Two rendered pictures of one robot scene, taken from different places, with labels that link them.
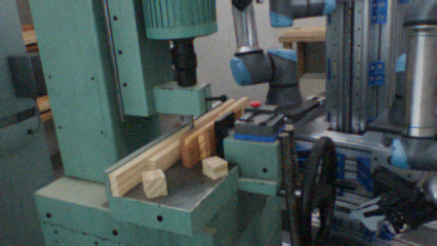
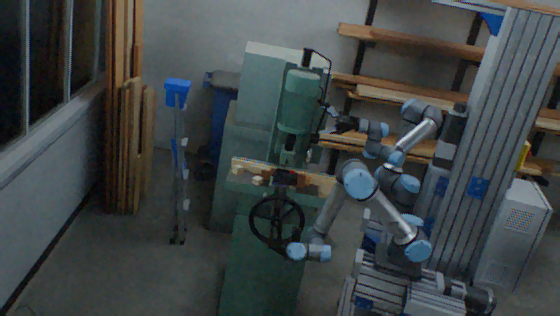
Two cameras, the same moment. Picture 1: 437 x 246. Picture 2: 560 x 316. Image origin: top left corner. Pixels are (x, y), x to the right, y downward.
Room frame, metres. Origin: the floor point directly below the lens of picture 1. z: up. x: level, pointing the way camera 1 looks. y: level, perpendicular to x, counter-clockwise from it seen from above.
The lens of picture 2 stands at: (-0.33, -2.20, 2.06)
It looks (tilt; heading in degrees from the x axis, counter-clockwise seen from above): 22 degrees down; 59
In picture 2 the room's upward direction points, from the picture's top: 12 degrees clockwise
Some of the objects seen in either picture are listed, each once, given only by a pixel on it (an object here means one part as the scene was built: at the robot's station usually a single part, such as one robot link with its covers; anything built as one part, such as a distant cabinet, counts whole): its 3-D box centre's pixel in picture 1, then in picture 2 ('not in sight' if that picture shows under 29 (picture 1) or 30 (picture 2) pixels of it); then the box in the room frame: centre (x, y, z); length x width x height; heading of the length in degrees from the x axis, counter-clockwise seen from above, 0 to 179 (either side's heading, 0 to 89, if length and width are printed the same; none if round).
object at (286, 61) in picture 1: (281, 64); (407, 188); (1.65, -0.29, 0.98); 0.13 x 0.12 x 0.14; 107
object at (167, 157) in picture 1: (208, 129); (297, 177); (1.12, 0.02, 0.92); 0.55 x 0.02 x 0.04; 151
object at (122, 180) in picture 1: (186, 137); (283, 172); (1.06, 0.08, 0.93); 0.60 x 0.02 x 0.05; 151
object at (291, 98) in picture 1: (283, 93); (402, 207); (1.65, -0.30, 0.87); 0.15 x 0.15 x 0.10
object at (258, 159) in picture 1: (260, 148); (281, 189); (0.96, -0.11, 0.92); 0.15 x 0.13 x 0.09; 151
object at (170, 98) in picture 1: (182, 101); (287, 156); (1.06, 0.07, 1.03); 0.14 x 0.07 x 0.09; 61
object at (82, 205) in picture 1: (162, 187); (278, 191); (1.11, 0.17, 0.76); 0.57 x 0.45 x 0.09; 61
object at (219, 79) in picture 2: not in sight; (232, 127); (1.54, 1.93, 0.48); 0.64 x 0.54 x 0.97; 158
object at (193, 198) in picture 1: (230, 161); (280, 190); (1.00, -0.04, 0.87); 0.61 x 0.30 x 0.06; 151
